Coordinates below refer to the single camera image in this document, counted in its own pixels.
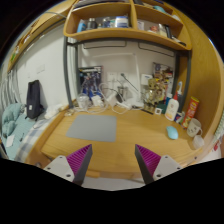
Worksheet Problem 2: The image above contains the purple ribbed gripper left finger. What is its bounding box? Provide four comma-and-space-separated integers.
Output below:
44, 145, 92, 186

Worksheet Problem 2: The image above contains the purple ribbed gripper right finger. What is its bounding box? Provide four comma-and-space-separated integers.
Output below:
135, 144, 182, 184

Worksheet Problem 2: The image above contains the light blue computer mouse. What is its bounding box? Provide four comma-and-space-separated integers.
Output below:
166, 126, 179, 140

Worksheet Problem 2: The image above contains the grey mouse pad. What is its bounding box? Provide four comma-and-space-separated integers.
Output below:
66, 115, 117, 142

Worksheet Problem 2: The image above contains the clear plastic cup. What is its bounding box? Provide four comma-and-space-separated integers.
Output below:
192, 135, 204, 149

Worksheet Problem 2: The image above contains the white mug with face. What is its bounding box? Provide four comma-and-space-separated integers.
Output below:
187, 118, 202, 137

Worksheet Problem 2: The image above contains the white lotion bottle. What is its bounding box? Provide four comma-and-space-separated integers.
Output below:
165, 97, 179, 121

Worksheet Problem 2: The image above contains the black backpack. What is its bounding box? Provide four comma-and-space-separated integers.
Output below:
26, 80, 43, 119

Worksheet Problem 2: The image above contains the groot figurine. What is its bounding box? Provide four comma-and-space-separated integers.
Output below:
144, 78, 165, 114

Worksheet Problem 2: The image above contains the teal blanket on bed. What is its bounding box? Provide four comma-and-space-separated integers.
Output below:
2, 103, 25, 138

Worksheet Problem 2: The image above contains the red snack can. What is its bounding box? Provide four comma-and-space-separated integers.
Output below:
181, 97, 199, 129

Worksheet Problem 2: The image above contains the robot model poster box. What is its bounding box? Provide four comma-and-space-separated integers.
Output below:
79, 66, 103, 98

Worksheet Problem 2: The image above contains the wooden wall shelf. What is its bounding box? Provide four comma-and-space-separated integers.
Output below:
64, 0, 192, 51

